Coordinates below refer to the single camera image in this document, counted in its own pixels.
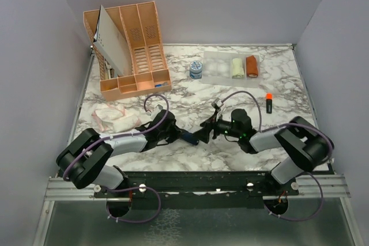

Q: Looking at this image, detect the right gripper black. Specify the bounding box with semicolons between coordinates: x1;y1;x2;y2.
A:
192;111;242;143

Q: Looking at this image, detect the navy blue underwear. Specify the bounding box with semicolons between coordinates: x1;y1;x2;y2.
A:
180;131;199;146

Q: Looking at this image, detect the white pink underwear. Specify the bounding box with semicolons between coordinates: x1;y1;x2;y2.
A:
91;104;141;134

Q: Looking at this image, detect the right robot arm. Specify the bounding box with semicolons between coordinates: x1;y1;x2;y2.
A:
194;109;334;195

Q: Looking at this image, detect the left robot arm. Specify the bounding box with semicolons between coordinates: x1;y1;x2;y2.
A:
56;109;185;197

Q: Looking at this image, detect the blue item in organizer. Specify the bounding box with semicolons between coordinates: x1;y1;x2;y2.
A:
155;82;169;88

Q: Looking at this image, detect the small blue white jar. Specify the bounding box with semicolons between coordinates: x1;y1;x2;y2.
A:
189;60;203;80

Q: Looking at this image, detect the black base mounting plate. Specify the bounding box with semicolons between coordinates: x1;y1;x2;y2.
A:
94;171;299;210

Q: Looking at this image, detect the clear plastic tray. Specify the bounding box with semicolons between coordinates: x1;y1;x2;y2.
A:
201;51;262;88

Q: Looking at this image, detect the rolled cream cloth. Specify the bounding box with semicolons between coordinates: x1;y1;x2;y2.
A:
232;58;245;79

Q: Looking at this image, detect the orange capped marker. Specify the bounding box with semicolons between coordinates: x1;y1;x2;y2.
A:
266;93;273;114

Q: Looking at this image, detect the rolled orange cloth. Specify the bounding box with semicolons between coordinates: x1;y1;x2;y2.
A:
246;55;259;78

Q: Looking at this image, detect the white perforated board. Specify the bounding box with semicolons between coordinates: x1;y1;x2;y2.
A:
93;5;133;76

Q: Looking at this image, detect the orange desk file organizer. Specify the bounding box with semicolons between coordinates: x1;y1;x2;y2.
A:
83;1;172;101

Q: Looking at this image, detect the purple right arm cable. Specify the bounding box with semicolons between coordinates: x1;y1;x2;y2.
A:
212;90;335;221

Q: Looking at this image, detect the aluminium rail frame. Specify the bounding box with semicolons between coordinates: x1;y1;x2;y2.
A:
33;172;363;245

